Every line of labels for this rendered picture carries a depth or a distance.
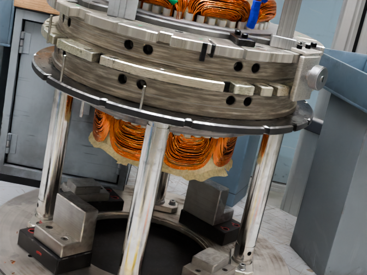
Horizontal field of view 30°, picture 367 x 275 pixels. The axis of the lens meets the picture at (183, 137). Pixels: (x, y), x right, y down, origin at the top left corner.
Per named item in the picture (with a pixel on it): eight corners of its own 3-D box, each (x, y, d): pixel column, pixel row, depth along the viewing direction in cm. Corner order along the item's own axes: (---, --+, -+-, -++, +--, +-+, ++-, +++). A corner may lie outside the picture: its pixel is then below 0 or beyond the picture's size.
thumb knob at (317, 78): (304, 88, 69) (310, 64, 68) (315, 87, 71) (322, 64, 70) (313, 91, 68) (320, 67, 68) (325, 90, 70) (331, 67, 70)
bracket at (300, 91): (277, 96, 71) (289, 47, 69) (294, 94, 73) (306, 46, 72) (292, 101, 69) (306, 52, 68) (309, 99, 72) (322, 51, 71)
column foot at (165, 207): (176, 215, 98) (177, 209, 98) (131, 205, 98) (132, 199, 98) (177, 207, 101) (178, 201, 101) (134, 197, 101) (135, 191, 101)
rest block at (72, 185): (108, 201, 94) (111, 186, 94) (72, 202, 91) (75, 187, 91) (96, 188, 98) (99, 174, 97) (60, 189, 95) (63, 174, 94)
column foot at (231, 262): (228, 275, 84) (229, 269, 84) (229, 251, 90) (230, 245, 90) (252, 281, 84) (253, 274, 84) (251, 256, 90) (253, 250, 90)
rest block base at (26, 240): (52, 236, 84) (54, 221, 84) (90, 266, 79) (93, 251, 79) (16, 244, 81) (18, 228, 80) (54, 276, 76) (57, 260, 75)
